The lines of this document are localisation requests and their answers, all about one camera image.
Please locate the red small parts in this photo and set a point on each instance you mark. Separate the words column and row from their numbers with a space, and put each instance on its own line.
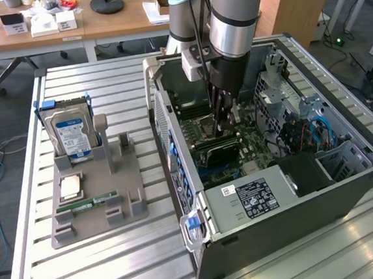
column 68, row 4

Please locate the green motherboard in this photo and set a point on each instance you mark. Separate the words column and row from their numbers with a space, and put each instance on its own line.
column 256, row 153

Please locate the silver socket cover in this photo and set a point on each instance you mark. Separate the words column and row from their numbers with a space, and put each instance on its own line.
column 236, row 112

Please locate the beige tape roll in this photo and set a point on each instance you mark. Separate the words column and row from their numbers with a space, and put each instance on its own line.
column 27, row 0

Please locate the wooden cabinet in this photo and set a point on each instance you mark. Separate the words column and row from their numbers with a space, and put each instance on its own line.
column 302, row 5

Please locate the blue expansion slot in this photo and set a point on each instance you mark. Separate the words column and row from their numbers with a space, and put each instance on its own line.
column 202, row 171

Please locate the white paper stack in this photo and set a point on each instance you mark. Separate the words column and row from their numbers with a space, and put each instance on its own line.
column 156, row 15

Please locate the white box black top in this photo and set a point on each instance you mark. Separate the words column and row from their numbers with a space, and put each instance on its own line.
column 13, row 25

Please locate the small white box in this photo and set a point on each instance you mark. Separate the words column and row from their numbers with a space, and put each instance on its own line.
column 65, row 22

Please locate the black graphics card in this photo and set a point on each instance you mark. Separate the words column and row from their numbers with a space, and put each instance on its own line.
column 224, row 155

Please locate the grey parts rack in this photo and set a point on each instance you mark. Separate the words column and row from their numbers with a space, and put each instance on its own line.
column 95, row 177

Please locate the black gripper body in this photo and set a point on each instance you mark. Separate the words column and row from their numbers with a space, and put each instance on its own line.
column 229, row 73

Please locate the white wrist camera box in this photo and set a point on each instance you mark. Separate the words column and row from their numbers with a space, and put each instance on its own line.
column 193, row 67

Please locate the CPU socket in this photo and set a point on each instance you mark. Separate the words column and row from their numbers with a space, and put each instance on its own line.
column 206, row 128

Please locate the silver chipset heatsink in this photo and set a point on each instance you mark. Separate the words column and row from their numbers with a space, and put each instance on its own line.
column 249, row 168

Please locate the white desk frame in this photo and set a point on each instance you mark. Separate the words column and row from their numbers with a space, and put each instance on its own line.
column 338, row 5

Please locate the wooden office desk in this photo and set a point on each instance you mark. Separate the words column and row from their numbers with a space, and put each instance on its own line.
column 18, row 43

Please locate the device with green light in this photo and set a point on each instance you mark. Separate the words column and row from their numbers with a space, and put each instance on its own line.
column 339, row 40

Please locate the grey open PC case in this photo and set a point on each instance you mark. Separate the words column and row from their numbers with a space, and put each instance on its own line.
column 280, row 235

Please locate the blue label hard drive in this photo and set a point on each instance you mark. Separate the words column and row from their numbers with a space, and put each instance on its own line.
column 68, row 133

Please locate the grey desk leg casters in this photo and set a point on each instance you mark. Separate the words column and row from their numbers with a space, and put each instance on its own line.
column 13, row 64

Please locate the metal disk bay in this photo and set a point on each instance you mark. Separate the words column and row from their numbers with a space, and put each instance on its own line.
column 348, row 161

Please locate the silver CPU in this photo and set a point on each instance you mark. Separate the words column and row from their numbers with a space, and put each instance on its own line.
column 69, row 187

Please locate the perforated metal drive cage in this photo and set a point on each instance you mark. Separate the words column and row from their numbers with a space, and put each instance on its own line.
column 277, row 92

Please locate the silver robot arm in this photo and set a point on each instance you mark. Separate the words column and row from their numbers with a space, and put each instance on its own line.
column 234, row 17

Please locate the grey power supply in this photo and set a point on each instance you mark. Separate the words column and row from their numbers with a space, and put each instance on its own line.
column 223, row 208

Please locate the grey cup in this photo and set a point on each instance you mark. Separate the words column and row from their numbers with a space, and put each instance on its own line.
column 12, row 2

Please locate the green RAM stick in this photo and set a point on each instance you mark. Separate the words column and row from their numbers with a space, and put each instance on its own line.
column 81, row 203
column 206, row 145

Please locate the black round lamp base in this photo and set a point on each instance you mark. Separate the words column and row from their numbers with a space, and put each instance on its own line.
column 106, row 4

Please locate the white round stand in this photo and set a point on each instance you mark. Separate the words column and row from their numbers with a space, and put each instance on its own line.
column 44, row 24

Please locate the white box red dot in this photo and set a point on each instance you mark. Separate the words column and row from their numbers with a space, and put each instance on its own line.
column 322, row 28

